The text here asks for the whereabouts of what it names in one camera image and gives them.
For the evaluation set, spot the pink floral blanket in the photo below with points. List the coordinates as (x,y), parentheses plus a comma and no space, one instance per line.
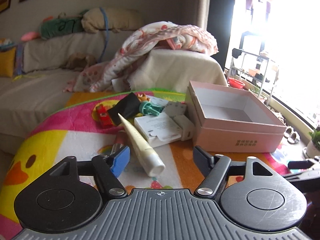
(168,35)

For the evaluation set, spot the white power adapter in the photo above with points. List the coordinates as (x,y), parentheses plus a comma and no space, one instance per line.
(186,125)

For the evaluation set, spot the teal plastic toy tool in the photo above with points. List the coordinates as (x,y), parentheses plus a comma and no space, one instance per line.
(148,108)

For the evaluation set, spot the yellow cushion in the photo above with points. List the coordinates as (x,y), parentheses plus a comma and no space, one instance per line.
(7,62)

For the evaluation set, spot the white remote control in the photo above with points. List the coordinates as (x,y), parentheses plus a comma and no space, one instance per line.
(158,101)

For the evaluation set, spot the potted plant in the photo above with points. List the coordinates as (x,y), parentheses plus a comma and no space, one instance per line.
(313,147)

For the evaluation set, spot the metal shelf rack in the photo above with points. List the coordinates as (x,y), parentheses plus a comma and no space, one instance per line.
(252,64)

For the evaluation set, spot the pink cardboard box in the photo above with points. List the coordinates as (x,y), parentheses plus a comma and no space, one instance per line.
(230,120)

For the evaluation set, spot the red lipstick tube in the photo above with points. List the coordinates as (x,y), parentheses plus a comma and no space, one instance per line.
(120,141)

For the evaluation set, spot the green plush toy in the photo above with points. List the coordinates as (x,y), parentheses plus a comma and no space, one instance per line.
(55,27)

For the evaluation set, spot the grey white electronic device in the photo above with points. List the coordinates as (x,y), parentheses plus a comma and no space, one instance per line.
(173,109)

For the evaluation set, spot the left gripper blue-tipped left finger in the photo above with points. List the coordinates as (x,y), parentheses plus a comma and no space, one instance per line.
(107,169)

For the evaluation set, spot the beige pillow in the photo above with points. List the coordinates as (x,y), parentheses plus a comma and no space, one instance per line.
(108,18)

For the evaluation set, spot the beige covered sofa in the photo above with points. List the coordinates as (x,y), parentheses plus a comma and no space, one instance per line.
(26,102)

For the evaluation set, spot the colourful cartoon play mat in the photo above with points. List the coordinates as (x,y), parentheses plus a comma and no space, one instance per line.
(75,131)

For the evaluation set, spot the red basin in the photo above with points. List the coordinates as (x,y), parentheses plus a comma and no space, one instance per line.
(234,83)

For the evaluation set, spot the white printed carton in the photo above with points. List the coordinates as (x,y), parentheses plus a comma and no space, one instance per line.
(158,130)

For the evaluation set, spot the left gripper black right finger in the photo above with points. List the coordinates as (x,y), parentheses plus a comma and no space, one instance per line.
(214,168)

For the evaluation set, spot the cream lotion tube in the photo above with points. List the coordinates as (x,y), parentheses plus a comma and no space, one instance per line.
(147,156)

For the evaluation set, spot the black cone with orange figurine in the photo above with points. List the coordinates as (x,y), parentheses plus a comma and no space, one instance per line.
(127,107)

